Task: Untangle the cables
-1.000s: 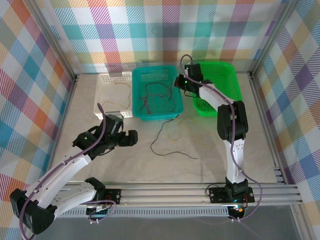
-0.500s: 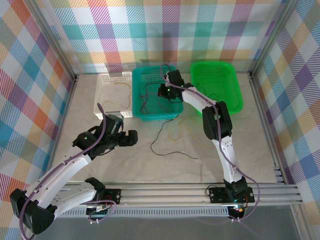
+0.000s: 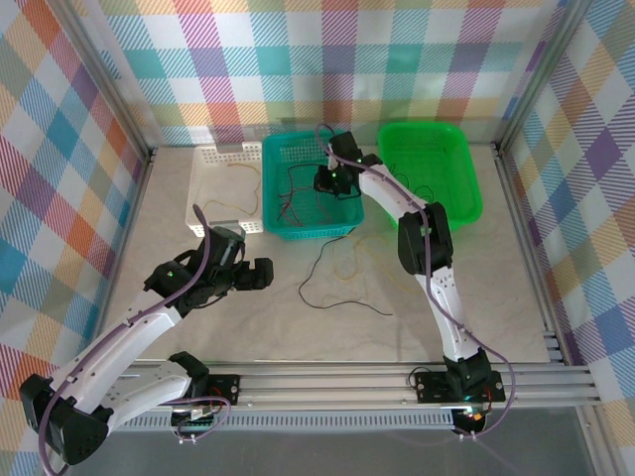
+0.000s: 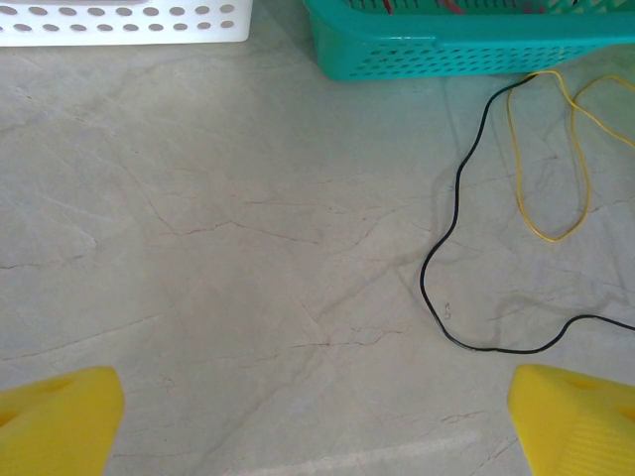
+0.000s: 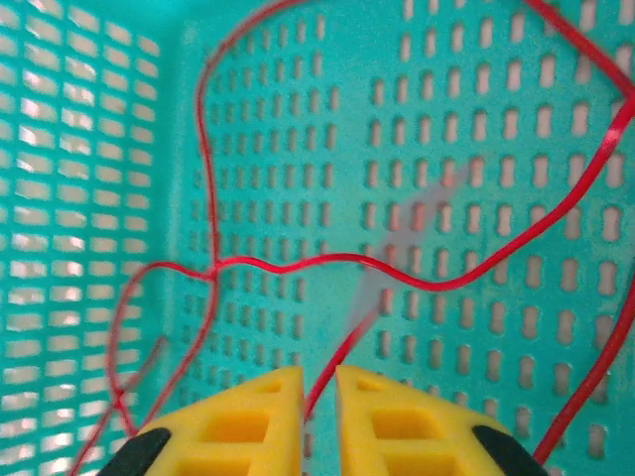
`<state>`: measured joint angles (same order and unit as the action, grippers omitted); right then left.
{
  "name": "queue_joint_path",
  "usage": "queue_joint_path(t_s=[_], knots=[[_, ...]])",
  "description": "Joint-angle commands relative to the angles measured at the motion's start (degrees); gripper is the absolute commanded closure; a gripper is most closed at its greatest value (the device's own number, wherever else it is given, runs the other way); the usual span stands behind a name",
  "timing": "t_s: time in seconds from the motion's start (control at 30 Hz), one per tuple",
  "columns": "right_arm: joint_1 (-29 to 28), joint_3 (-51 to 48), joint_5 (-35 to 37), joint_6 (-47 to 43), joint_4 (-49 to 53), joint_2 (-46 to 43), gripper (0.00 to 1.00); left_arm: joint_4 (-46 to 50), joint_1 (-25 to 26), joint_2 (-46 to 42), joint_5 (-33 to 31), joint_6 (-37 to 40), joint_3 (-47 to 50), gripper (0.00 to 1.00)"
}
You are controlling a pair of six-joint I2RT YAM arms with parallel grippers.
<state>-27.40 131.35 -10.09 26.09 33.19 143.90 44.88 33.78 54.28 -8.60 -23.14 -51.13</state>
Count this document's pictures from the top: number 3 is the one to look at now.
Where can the teal plastic basket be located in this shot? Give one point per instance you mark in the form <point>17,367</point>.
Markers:
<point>297,149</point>

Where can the small electronics board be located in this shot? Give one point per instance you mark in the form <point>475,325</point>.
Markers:
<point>196,421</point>
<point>471,419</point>

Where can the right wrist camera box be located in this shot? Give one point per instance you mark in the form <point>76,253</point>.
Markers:
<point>334,162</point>

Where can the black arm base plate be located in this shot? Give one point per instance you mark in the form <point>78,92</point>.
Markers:
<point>429,387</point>
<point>225,389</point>

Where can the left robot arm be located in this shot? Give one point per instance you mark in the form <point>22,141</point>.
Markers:
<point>109,347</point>

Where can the white plastic basket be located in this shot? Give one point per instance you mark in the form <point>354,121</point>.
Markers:
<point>218,156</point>

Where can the green plastic basket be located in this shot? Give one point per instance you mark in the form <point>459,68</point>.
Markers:
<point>446,163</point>

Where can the aluminium table side rail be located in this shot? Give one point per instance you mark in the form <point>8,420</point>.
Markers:
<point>129,238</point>
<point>526,248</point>

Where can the aluminium frame post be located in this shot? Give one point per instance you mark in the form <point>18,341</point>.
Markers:
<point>538,74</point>
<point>104,74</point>

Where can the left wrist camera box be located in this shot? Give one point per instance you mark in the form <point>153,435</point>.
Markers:
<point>229,245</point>

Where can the aluminium mounting rail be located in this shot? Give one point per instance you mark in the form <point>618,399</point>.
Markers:
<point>322,392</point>

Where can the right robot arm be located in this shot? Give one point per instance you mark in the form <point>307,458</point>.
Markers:
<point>446,307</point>

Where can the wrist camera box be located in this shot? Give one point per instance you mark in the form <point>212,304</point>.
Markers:
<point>334,162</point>
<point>229,245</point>

